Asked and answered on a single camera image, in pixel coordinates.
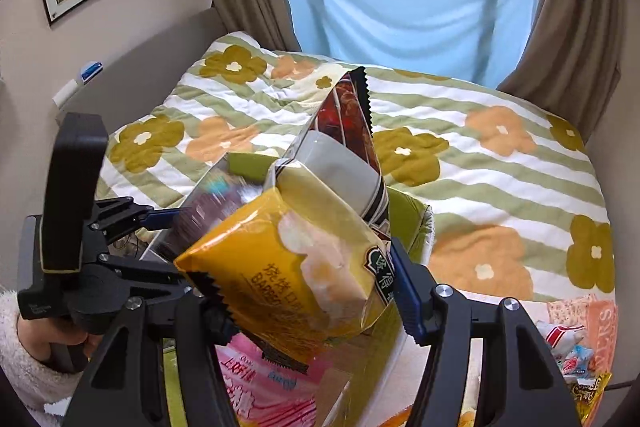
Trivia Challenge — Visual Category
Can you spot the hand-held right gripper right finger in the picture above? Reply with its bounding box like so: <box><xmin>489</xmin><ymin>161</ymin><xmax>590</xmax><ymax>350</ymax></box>
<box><xmin>389</xmin><ymin>238</ymin><xmax>583</xmax><ymax>427</ymax></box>

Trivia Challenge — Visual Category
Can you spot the pink snack packet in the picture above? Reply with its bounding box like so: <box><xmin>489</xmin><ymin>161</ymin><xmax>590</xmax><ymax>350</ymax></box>
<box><xmin>215</xmin><ymin>329</ymin><xmax>353</xmax><ymax>427</ymax></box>

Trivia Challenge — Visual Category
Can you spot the white and blue tube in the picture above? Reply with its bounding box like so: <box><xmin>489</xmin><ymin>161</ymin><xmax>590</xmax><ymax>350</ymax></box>
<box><xmin>52</xmin><ymin>61</ymin><xmax>104</xmax><ymax>108</ymax></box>

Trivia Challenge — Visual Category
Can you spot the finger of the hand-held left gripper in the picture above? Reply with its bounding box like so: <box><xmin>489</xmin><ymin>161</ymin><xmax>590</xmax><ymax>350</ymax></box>
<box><xmin>97</xmin><ymin>253</ymin><xmax>202</xmax><ymax>304</ymax></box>
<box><xmin>87</xmin><ymin>197</ymin><xmax>184</xmax><ymax>249</ymax></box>

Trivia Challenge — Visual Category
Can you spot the yellow potato chip bag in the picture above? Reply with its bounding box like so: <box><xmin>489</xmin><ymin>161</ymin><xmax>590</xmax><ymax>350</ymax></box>
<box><xmin>174</xmin><ymin>66</ymin><xmax>397</xmax><ymax>376</ymax></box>

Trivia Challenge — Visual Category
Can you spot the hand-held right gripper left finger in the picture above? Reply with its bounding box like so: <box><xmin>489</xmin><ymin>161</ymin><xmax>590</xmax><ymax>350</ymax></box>
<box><xmin>65</xmin><ymin>289</ymin><xmax>241</xmax><ymax>427</ymax></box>

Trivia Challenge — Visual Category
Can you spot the light blue hanging cloth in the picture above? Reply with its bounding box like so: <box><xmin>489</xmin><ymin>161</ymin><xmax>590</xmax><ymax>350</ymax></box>
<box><xmin>277</xmin><ymin>0</ymin><xmax>543</xmax><ymax>90</ymax></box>

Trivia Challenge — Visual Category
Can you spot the person's left hand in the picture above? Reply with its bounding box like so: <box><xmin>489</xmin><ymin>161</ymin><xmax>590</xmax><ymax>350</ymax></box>
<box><xmin>17</xmin><ymin>313</ymin><xmax>103</xmax><ymax>375</ymax></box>

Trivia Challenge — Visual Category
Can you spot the floral striped blanket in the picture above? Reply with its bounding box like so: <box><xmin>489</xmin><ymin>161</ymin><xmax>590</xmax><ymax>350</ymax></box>
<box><xmin>97</xmin><ymin>31</ymin><xmax>618</xmax><ymax>308</ymax></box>

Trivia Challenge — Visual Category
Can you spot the blue white candy packet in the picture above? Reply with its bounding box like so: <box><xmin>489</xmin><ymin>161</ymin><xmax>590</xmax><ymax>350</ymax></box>
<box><xmin>559</xmin><ymin>344</ymin><xmax>602</xmax><ymax>378</ymax></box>

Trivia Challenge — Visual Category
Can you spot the beige padded headboard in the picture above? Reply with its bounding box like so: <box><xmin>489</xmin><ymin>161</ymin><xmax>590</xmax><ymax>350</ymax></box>
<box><xmin>0</xmin><ymin>7</ymin><xmax>231</xmax><ymax>228</ymax></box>

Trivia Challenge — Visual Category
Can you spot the green storage box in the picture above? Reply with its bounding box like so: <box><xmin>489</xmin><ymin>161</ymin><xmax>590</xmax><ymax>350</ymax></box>
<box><xmin>140</xmin><ymin>152</ymin><xmax>436</xmax><ymax>427</ymax></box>

